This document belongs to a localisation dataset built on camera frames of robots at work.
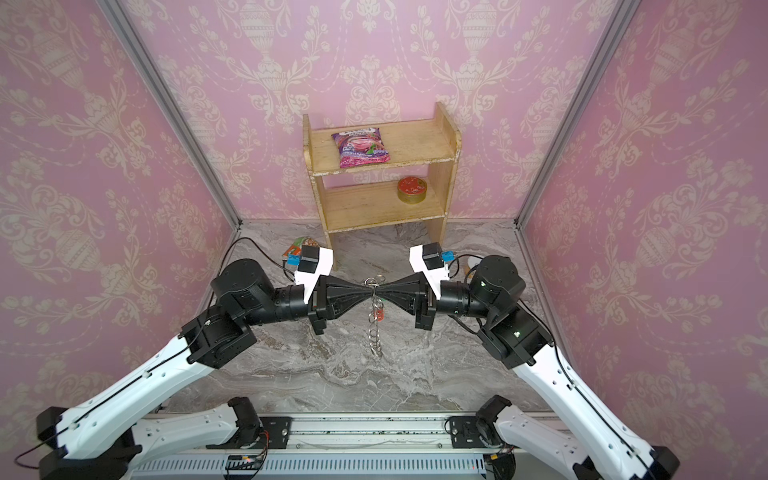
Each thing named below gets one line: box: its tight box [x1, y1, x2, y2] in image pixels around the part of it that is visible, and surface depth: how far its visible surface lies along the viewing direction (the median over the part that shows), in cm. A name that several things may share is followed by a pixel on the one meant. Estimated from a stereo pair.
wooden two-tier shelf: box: [302, 102, 462, 269], surface depth 94 cm
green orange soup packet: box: [282, 236, 319, 257], surface depth 115 cm
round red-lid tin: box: [397, 176, 428, 205], surface depth 99 cm
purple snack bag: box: [331, 127, 391, 169], surface depth 76 cm
